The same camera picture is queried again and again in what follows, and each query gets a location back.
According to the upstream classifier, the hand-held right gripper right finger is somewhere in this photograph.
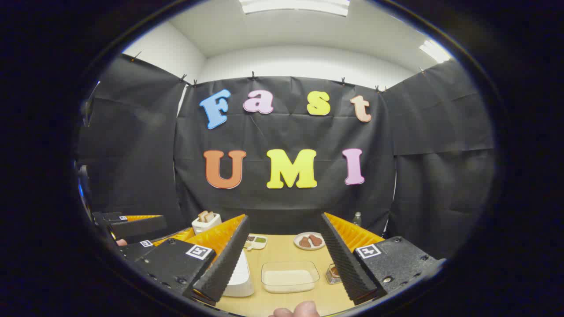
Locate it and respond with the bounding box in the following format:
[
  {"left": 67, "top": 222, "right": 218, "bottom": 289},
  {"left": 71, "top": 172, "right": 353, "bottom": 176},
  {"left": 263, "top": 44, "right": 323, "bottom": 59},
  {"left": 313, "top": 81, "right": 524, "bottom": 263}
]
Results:
[{"left": 319, "top": 212, "right": 445, "bottom": 306}]

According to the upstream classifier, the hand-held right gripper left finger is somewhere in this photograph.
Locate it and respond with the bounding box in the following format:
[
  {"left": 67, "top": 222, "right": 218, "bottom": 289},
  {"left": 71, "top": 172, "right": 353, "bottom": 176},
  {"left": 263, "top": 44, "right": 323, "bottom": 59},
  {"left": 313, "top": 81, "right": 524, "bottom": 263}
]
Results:
[{"left": 132, "top": 214, "right": 251, "bottom": 306}]

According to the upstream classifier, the clear chopstick holder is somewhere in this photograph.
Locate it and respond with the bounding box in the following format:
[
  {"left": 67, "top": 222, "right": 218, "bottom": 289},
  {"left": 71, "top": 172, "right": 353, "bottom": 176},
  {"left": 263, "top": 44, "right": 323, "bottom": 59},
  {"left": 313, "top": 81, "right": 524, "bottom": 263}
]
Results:
[{"left": 325, "top": 263, "right": 343, "bottom": 285}]

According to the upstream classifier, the white rice cooker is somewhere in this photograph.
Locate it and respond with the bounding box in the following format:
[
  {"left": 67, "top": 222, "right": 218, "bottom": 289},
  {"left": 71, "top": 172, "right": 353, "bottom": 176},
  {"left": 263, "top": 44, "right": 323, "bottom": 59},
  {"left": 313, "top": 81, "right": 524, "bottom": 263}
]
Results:
[{"left": 222, "top": 249, "right": 255, "bottom": 298}]

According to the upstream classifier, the clear dish of rice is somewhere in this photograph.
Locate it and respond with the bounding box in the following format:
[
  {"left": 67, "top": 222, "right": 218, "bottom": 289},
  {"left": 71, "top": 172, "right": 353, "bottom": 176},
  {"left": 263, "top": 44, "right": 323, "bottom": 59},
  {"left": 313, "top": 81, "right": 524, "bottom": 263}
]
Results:
[{"left": 261, "top": 261, "right": 320, "bottom": 294}]

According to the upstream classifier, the white divided bean dish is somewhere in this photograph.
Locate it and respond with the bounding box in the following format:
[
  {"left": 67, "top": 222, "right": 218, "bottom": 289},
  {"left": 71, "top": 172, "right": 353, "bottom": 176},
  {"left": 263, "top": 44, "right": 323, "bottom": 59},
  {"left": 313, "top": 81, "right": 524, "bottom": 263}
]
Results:
[{"left": 244, "top": 234, "right": 268, "bottom": 251}]

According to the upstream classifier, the white toaster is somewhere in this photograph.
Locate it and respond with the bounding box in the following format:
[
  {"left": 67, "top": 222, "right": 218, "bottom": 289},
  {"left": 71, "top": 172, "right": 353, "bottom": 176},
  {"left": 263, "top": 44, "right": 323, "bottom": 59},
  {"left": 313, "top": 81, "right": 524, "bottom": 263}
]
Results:
[{"left": 192, "top": 213, "right": 222, "bottom": 235}]

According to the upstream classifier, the white round plate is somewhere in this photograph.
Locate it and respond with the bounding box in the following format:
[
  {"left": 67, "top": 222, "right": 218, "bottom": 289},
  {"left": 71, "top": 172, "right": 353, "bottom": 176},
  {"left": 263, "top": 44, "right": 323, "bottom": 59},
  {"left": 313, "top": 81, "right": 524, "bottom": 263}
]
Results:
[{"left": 293, "top": 232, "right": 327, "bottom": 251}]

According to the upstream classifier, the black backdrop cloth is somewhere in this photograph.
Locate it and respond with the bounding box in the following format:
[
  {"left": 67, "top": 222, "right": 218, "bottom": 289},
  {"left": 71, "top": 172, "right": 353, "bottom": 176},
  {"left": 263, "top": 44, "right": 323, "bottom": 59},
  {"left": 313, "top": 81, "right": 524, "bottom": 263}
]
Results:
[{"left": 77, "top": 53, "right": 496, "bottom": 260}]

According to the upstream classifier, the small ceiling light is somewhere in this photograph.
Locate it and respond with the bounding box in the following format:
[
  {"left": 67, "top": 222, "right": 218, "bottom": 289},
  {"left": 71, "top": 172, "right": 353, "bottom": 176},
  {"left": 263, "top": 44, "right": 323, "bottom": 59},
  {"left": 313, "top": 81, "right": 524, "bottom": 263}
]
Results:
[{"left": 419, "top": 40, "right": 452, "bottom": 63}]

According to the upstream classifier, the long ceiling light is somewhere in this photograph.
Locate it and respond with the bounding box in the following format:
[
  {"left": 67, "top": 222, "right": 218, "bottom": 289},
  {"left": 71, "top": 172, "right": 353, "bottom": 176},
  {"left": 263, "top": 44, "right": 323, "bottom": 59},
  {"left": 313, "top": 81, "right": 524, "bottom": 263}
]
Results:
[{"left": 239, "top": 0, "right": 351, "bottom": 17}]

